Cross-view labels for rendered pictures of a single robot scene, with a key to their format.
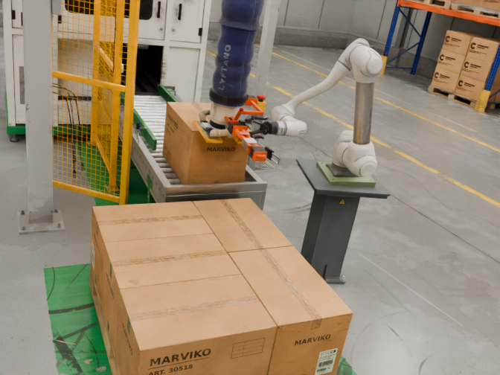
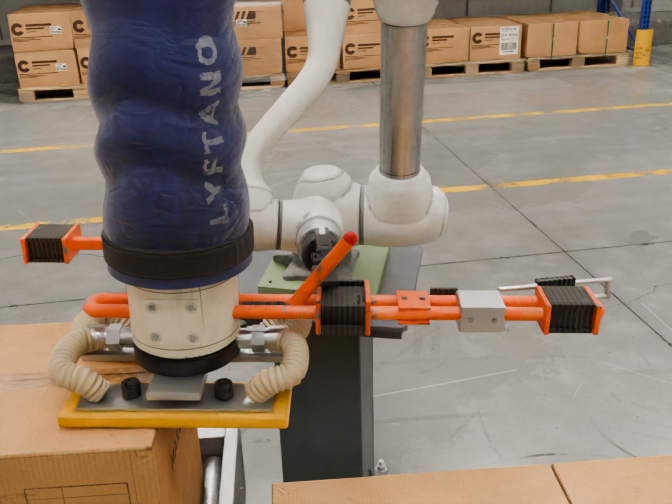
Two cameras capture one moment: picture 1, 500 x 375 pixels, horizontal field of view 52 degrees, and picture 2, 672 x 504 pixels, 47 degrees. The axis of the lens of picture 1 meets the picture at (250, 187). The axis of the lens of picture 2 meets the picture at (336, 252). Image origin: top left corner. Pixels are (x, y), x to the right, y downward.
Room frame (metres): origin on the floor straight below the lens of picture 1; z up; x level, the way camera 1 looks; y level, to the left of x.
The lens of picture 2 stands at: (2.37, 1.12, 1.63)
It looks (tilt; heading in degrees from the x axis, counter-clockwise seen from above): 23 degrees down; 294
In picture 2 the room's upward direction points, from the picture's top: 2 degrees counter-clockwise
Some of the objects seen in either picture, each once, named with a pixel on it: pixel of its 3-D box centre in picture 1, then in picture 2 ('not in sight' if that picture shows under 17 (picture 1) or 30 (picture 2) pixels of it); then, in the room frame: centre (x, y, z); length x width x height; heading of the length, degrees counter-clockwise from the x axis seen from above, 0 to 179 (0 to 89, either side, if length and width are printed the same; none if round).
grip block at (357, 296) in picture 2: (237, 128); (343, 306); (2.81, 0.12, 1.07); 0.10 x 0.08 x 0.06; 113
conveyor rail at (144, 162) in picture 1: (128, 136); not in sight; (3.91, 1.03, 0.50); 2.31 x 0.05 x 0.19; 28
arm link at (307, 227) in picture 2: (278, 128); (319, 243); (2.96, -0.11, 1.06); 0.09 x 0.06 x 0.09; 28
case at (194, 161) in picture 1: (204, 143); (10, 479); (3.35, 0.36, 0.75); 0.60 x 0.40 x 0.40; 27
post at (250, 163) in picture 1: (250, 163); not in sight; (3.77, 0.03, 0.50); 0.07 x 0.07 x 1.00; 28
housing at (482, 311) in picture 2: (249, 143); (479, 311); (2.61, 0.04, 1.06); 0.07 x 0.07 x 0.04; 23
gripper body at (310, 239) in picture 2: (267, 127); (322, 258); (2.93, -0.05, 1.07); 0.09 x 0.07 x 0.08; 118
